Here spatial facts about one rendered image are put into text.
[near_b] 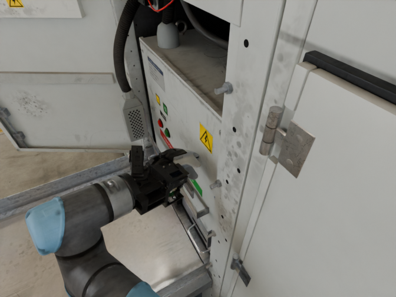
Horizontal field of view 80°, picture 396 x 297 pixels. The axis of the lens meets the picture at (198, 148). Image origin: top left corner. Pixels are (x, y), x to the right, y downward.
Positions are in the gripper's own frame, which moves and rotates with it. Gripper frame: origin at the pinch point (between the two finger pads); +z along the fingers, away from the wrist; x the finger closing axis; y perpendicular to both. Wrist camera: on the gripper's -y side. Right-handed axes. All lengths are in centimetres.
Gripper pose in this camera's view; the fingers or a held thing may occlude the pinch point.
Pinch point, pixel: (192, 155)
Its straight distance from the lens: 59.3
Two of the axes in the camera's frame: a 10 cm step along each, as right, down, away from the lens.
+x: 1.9, -8.2, -5.4
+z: 7.0, -2.7, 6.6
